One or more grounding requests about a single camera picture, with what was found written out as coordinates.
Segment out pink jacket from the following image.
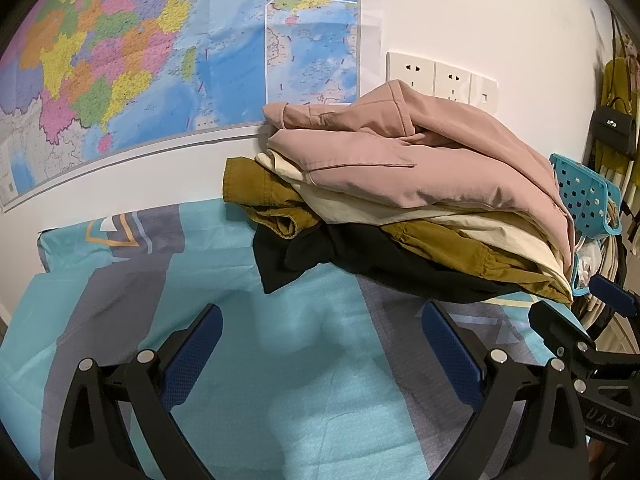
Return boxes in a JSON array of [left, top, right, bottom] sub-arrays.
[[264, 80, 575, 272]]

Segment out yellow-green hanging clothes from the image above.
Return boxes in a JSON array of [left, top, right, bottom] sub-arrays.
[[591, 8, 640, 241]]

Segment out cream garment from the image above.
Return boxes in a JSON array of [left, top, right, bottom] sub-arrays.
[[255, 150, 572, 294]]

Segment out blue perforated plastic basket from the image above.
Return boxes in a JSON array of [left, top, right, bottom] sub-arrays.
[[549, 154, 622, 297]]

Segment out black small handbag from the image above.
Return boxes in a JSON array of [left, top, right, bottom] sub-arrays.
[[589, 106, 637, 158]]

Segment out teal grey bed sheet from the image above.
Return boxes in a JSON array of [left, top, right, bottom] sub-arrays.
[[0, 198, 591, 480]]

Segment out black garment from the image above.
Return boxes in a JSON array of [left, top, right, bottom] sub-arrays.
[[253, 223, 523, 304]]

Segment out olive green garment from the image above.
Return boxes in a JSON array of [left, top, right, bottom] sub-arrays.
[[222, 157, 573, 304]]

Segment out white wall socket middle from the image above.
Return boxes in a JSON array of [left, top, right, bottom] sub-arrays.
[[434, 62, 472, 104]]

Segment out white wall socket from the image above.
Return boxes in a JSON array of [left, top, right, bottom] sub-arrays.
[[434, 62, 472, 104], [386, 51, 435, 96]]

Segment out white wall socket left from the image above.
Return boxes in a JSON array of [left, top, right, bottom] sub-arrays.
[[386, 51, 435, 96]]

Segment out colourful wall map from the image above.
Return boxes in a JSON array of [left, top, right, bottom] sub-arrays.
[[1, 0, 360, 204]]

